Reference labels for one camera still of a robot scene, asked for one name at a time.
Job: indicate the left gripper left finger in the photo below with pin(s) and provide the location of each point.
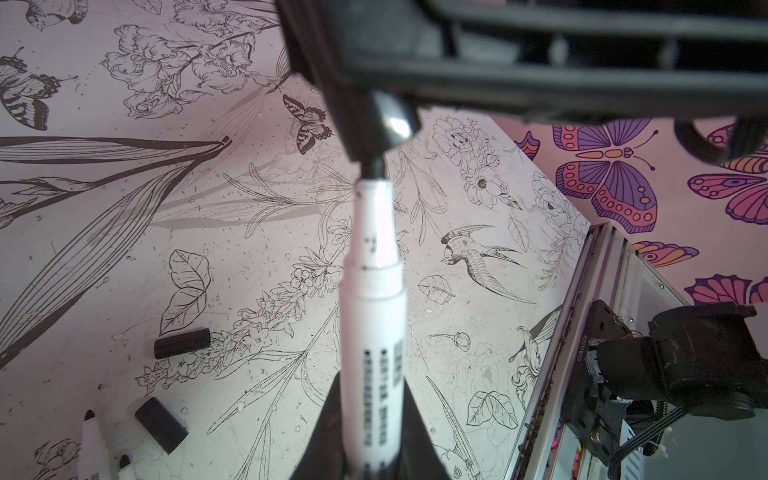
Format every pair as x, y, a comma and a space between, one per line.
324, 457

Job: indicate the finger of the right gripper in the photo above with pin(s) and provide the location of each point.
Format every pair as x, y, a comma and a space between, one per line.
702, 64

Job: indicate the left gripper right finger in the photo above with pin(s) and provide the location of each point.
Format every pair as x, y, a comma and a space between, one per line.
418, 459

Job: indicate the white marker pen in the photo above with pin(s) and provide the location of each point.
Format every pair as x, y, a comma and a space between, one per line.
94, 461
373, 320
126, 470

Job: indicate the black pen cap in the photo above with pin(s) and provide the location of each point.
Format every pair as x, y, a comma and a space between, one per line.
161, 424
183, 343
382, 122

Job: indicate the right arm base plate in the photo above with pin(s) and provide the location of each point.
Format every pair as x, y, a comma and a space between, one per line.
612, 383

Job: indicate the aluminium rail base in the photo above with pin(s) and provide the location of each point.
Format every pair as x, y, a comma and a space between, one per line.
612, 270

